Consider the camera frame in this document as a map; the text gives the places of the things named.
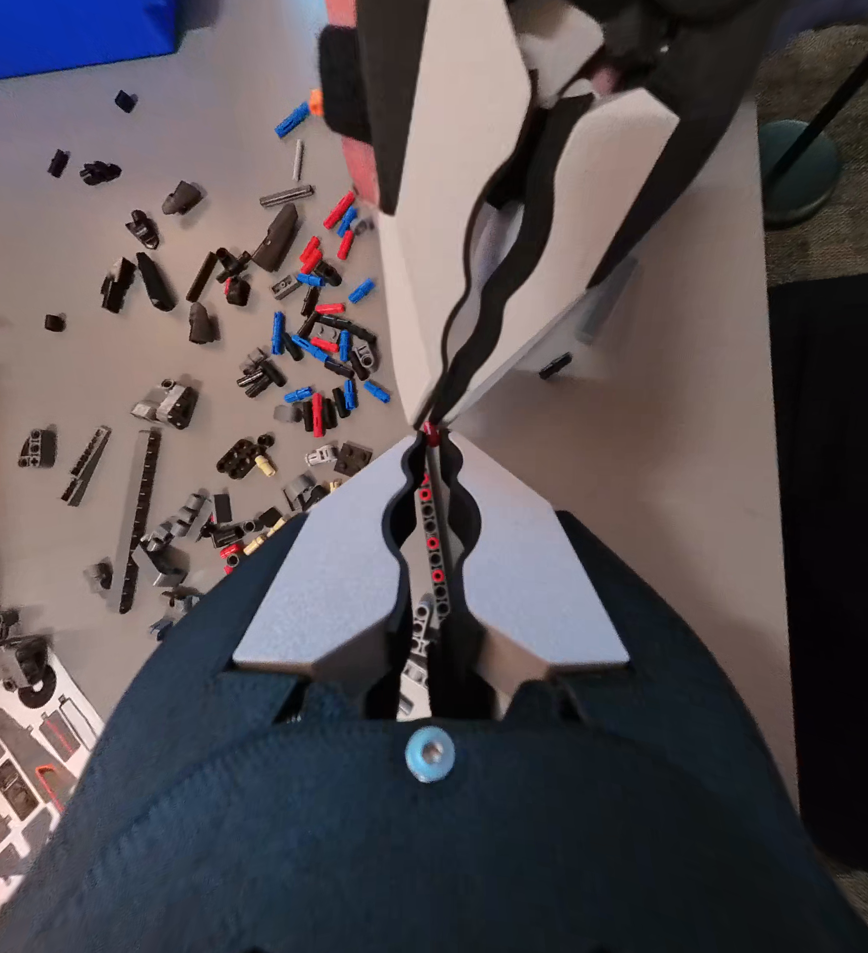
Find black stand with round base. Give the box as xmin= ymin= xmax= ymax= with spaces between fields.
xmin=758 ymin=15 xmax=868 ymax=230

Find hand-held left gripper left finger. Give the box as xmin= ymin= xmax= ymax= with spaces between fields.
xmin=231 ymin=434 xmax=414 ymax=701

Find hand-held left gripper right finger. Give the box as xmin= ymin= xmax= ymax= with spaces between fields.
xmin=441 ymin=432 xmax=631 ymax=701

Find blue box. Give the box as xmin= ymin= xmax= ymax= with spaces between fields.
xmin=0 ymin=0 xmax=178 ymax=86

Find dark grey lego joint assembly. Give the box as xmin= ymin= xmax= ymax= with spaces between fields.
xmin=0 ymin=609 xmax=51 ymax=689

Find person's right hand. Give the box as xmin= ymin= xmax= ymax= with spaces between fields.
xmin=342 ymin=138 xmax=381 ymax=217

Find pile of lego pieces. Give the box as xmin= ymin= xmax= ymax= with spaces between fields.
xmin=18 ymin=89 xmax=436 ymax=719

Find white sticker sheet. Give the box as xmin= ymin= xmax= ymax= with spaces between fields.
xmin=0 ymin=659 xmax=104 ymax=939

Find black lego beam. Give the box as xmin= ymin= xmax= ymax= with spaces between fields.
xmin=412 ymin=428 xmax=456 ymax=626

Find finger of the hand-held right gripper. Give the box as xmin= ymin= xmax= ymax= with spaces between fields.
xmin=433 ymin=88 xmax=682 ymax=429
xmin=378 ymin=0 xmax=539 ymax=429

